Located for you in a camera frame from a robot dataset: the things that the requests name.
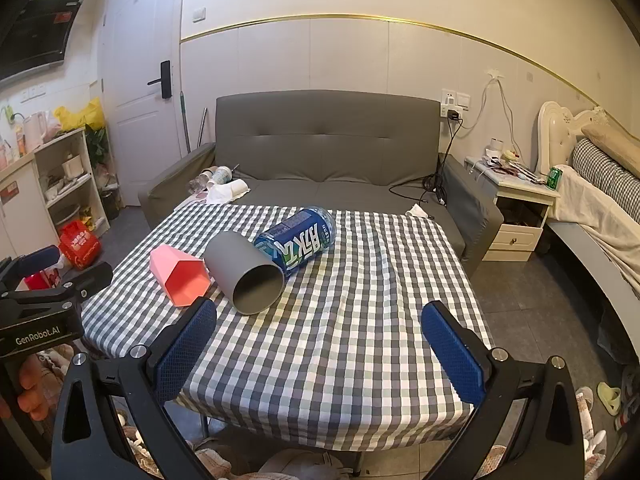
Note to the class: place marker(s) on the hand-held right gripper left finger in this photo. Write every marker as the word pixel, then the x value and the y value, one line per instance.
pixel 182 355

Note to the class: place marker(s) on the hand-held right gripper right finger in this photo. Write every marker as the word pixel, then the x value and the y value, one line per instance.
pixel 452 355

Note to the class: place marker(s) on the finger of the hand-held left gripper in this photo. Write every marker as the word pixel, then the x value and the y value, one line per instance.
pixel 35 259
pixel 92 277

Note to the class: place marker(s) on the grey cup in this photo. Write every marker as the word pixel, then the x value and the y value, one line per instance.
pixel 235 265

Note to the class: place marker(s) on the pink hexagonal cup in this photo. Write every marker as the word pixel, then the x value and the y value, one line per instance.
pixel 175 270

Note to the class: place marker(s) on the paper cup with straw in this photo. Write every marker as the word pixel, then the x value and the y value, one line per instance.
pixel 220 176

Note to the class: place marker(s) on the person's left hand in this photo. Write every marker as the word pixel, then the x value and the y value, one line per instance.
pixel 30 390

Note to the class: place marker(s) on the red bag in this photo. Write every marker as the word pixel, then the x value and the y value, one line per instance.
pixel 79 246

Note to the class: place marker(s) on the white open shelf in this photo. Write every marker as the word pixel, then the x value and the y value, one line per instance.
pixel 65 180

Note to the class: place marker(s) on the pink kettle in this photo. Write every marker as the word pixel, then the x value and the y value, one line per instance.
pixel 35 132

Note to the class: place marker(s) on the grey checkered tablecloth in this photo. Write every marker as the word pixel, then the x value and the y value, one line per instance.
pixel 325 370

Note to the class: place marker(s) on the yellow bag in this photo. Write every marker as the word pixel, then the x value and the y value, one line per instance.
pixel 80 115

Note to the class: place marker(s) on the cream nightstand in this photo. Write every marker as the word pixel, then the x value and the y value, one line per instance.
pixel 520 210

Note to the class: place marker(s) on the blue label plastic bottle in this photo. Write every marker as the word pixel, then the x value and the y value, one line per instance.
pixel 295 240

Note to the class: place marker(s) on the pale green slipper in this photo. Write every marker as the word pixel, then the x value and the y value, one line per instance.
pixel 610 397

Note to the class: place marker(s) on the metal pole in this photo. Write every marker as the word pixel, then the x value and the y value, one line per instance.
pixel 201 127

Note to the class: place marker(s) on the cream blanket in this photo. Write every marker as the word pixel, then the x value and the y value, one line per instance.
pixel 595 220

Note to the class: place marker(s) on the green can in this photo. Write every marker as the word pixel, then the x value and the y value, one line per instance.
pixel 554 178

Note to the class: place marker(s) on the white tissue roll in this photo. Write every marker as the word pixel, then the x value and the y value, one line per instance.
pixel 495 147

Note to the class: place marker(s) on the black range hood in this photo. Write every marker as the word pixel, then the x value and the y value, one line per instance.
pixel 40 35

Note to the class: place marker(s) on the white door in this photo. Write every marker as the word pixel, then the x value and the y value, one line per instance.
pixel 135 50

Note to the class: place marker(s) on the checkered quilt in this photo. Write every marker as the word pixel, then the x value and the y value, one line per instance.
pixel 600 170

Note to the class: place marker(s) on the black charger plug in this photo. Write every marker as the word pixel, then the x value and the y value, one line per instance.
pixel 454 116

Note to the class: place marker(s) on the cream bed headboard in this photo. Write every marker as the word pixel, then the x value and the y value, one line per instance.
pixel 555 135

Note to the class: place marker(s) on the grey sofa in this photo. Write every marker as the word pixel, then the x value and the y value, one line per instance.
pixel 325 130

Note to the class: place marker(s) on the beige pillow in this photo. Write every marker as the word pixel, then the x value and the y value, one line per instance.
pixel 612 147

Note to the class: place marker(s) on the white wall outlet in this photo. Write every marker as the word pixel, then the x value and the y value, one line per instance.
pixel 457 99

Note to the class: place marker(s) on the white light switch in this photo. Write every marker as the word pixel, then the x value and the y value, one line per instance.
pixel 198 14

